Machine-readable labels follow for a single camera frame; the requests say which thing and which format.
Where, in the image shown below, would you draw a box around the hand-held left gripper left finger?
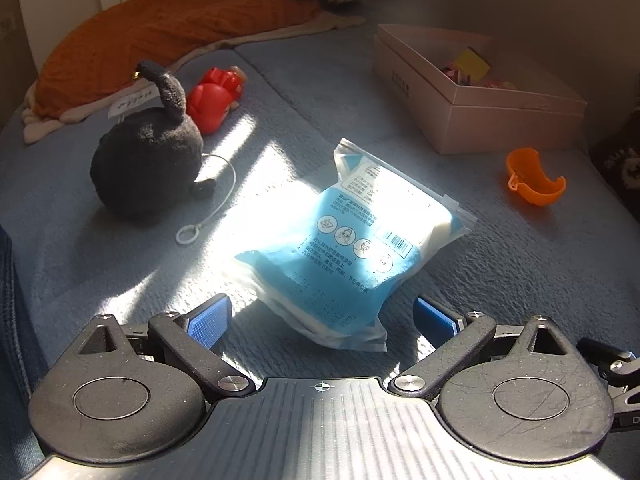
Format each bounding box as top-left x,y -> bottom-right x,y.
77,295 -> 256,401

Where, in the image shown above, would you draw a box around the grey-blue fleece blanket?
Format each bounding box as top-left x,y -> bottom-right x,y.
0,22 -> 640,396

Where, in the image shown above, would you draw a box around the dark blue jeans leg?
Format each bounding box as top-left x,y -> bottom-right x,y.
0,225 -> 47,480

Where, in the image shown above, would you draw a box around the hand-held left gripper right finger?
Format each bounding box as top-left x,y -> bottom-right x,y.
388,296 -> 581,402

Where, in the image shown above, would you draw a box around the red-haired doll figure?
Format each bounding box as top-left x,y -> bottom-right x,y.
187,66 -> 248,135

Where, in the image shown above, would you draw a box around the orange capsule half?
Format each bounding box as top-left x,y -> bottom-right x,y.
505,146 -> 568,207

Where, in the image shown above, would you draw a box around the blue face mask pack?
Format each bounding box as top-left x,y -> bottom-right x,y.
234,137 -> 474,354

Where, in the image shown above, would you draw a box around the pink cardboard box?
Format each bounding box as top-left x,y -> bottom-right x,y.
371,23 -> 589,156

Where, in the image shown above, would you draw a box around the white fabric label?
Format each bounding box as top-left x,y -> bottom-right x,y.
107,87 -> 157,117

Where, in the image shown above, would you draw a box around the black plush toy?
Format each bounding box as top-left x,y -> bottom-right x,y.
90,60 -> 239,247

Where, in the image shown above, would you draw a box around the beige cloth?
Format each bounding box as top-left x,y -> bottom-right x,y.
22,10 -> 369,144

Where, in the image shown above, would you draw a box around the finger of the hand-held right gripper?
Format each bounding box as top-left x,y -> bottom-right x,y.
577,337 -> 640,388

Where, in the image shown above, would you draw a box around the orange knitted blanket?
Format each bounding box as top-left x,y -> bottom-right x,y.
25,0 -> 322,122

